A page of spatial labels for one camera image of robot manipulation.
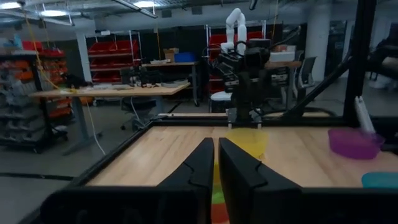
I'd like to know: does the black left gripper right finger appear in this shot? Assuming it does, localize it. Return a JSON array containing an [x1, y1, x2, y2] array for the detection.
[[218, 138, 302, 224]]

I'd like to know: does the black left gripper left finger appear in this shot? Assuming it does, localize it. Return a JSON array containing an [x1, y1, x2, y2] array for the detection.
[[157, 138, 215, 191]]

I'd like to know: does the green plastic bowl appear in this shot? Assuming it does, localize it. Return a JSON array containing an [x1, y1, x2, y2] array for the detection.
[[212, 182, 226, 205]]

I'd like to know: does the orange plastic bowl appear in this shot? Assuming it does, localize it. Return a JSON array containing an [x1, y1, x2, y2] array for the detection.
[[211, 202, 230, 224]]

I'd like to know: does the purple plastic bowl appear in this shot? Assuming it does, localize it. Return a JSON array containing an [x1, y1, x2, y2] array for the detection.
[[328, 128, 386, 161]]

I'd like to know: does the teal plastic bowl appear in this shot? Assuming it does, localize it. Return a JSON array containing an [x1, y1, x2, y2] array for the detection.
[[361, 172, 398, 190]]

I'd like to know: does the white box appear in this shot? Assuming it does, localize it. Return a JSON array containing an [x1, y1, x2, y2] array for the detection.
[[269, 51, 295, 63]]

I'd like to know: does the blue storage bin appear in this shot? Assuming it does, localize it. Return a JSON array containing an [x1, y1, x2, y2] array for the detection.
[[174, 52, 197, 63]]

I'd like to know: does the small wooden table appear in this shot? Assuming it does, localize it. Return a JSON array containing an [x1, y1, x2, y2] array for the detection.
[[141, 61, 200, 107]]

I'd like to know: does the black office chair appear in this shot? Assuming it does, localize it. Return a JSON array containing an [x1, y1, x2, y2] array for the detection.
[[119, 96, 158, 131]]

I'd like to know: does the cardboard box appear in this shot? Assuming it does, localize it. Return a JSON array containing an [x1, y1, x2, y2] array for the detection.
[[163, 47, 180, 63]]

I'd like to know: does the long wooden workbench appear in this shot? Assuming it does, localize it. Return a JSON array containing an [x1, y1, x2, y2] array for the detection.
[[29, 82, 191, 156]]

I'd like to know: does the white plastic bar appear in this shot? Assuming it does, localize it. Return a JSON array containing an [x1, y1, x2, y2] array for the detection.
[[354, 95, 376, 134]]

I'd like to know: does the shelf with orange bins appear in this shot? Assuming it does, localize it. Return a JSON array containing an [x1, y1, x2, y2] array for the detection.
[[0, 40, 74, 154]]

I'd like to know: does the black aluminium table frame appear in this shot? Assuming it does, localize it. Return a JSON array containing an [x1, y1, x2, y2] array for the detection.
[[67, 0, 398, 189]]

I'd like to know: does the yellow hanging cable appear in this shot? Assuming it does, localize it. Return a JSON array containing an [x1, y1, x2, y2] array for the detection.
[[22, 6, 78, 94]]

